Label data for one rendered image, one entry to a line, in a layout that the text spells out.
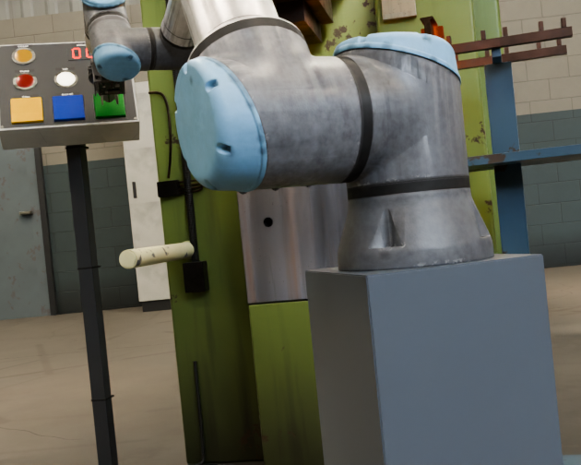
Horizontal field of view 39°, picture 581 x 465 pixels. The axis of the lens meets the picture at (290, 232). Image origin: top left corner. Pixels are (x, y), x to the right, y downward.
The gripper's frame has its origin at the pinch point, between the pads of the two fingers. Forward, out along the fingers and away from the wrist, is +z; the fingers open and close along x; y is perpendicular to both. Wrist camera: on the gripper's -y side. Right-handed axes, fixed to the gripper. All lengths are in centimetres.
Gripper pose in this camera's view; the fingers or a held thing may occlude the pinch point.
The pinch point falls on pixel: (108, 95)
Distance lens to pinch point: 211.7
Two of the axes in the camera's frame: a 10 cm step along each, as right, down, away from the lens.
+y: 2.0, 8.5, -4.8
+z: -1.5, 5.1, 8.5
